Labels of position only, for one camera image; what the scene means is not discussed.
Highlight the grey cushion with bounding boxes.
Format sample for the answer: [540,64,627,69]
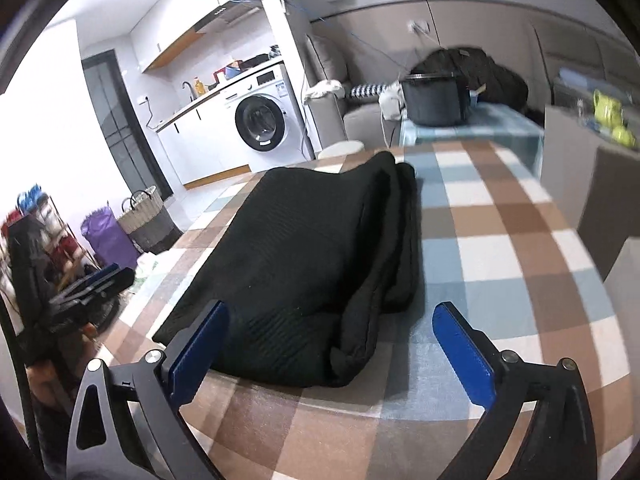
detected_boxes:
[306,35,348,93]

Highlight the white washing machine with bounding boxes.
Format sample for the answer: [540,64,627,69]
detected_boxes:
[220,62,313,173]

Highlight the purple bag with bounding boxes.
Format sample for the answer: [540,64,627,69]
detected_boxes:
[81,205,138,271]

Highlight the woven basket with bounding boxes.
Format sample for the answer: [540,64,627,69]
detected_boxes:
[117,186,183,255]

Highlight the black knit sweater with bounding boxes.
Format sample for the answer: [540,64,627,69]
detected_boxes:
[152,151,426,388]

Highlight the green teapot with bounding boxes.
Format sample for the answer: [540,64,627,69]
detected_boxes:
[592,89,623,126]

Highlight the white wall cabinets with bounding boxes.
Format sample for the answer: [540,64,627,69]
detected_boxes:
[130,0,273,73]

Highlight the white plastic bag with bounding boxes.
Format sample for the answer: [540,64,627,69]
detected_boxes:
[135,255,161,281]

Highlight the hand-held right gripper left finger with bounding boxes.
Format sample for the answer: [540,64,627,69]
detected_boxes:
[65,300,231,480]

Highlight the light blue covered table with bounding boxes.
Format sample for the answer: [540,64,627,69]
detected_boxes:
[399,102,545,176]

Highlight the black bag on sofa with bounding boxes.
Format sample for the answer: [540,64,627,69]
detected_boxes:
[410,47,529,111]

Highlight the black rice cooker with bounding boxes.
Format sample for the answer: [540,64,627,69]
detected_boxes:
[401,72,473,127]

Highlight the blue pillow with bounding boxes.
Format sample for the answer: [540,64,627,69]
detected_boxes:
[559,66,596,86]

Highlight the grey sofa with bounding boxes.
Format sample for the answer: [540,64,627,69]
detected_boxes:
[305,35,401,156]

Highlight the white base cabinets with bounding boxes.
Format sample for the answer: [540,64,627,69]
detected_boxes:
[156,95,251,191]

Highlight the shoe rack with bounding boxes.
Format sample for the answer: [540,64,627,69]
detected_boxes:
[0,185,101,301]

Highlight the blue shoes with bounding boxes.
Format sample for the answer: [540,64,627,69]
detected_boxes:
[16,185,46,211]

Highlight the checked brown blue tablecloth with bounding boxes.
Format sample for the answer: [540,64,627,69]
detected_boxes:
[95,140,631,480]

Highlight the white crumpled cloth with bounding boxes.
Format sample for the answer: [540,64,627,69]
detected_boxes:
[378,81,406,121]

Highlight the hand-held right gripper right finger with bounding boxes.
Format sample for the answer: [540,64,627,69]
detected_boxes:
[432,301,598,480]

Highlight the black cable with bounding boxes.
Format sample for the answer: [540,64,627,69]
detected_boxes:
[0,300,38,466]

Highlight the dark glass door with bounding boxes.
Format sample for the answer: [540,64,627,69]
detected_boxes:
[81,50,173,206]

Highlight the houndstooth pillow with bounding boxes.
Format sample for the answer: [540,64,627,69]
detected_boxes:
[350,84,396,100]

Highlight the person's left hand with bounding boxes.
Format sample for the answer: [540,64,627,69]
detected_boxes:
[25,322,98,401]

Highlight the range hood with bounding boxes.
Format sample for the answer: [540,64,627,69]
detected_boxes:
[195,2,263,33]

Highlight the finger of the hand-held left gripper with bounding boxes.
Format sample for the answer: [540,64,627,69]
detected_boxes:
[49,270,136,311]
[52,265,122,297]

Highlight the white round stool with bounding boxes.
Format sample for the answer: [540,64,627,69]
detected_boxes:
[320,141,364,158]

